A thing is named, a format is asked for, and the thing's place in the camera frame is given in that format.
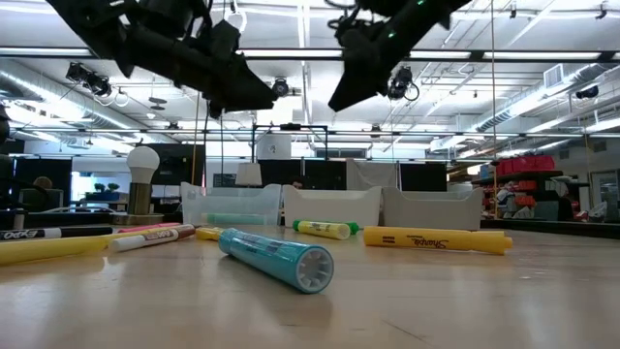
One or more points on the grey plastic bin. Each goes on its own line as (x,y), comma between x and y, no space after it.
(431,208)

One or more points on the pink slim highlighter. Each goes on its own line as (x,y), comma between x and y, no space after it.
(150,226)

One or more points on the black overhead beam with lights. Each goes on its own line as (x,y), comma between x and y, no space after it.
(29,51)

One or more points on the blue planter box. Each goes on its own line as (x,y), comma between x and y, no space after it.
(102,196)

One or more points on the white cup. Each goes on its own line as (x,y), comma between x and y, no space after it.
(18,220)

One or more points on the white plastic bin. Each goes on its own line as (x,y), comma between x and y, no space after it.
(331,206)

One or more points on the person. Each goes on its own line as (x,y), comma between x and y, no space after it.
(297,183)
(42,183)

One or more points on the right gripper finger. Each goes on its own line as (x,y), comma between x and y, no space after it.
(370,72)
(349,77)

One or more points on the yellow thick highlighter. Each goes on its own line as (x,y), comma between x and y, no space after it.
(322,230)
(436,240)

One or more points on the clear plastic bin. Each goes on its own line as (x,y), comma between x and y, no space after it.
(227,201)

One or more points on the silver air duct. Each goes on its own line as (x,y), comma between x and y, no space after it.
(533,99)
(48,97)

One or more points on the black cap whiteboard marker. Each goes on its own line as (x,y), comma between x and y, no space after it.
(48,233)

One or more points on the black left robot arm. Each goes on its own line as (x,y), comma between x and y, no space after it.
(87,19)

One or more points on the white lampshade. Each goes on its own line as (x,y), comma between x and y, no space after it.
(248,174)

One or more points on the white bulb brass lamp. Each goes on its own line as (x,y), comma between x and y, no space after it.
(142,162)

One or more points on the white numbered box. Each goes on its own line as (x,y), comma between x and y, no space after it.
(273,148)

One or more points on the white sheet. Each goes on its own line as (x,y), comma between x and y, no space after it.
(370,175)

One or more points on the blue thick highlighter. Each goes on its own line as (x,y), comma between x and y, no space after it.
(271,257)

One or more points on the storage shelf rack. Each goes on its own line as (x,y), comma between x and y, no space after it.
(513,177)

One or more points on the white vent grille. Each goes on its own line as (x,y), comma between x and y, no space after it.
(553,76)

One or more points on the teal thick highlighter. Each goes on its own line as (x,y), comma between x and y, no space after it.
(235,219)

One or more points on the red storage bin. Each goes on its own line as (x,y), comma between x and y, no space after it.
(525,200)
(525,185)
(525,166)

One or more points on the black partition panel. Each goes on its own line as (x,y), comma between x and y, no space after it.
(319,175)
(29,167)
(176,165)
(422,177)

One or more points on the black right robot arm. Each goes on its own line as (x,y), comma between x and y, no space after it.
(426,14)

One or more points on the black ceiling camera cluster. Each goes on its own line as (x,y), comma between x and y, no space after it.
(89,77)

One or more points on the yellow slim highlighter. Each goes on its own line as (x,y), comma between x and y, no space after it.
(127,235)
(48,249)
(208,234)

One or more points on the brown cap whiteboard marker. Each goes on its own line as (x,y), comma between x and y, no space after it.
(150,238)

